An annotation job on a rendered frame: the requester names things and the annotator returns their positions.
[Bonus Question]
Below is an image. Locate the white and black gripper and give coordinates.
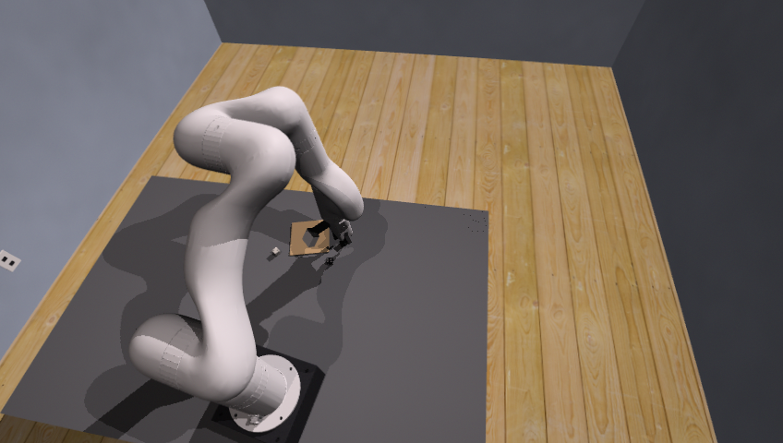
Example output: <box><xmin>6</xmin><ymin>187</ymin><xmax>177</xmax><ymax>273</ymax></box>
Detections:
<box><xmin>329</xmin><ymin>219</ymin><xmax>353</xmax><ymax>247</ymax></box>

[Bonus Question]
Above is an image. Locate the tan mat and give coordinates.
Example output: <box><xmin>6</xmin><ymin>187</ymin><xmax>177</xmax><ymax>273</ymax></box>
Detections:
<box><xmin>290</xmin><ymin>220</ymin><xmax>330</xmax><ymax>256</ymax></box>

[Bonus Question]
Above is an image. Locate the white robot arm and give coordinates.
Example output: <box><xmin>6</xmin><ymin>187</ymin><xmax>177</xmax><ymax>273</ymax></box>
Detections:
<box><xmin>128</xmin><ymin>86</ymin><xmax>364</xmax><ymax>433</ymax></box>

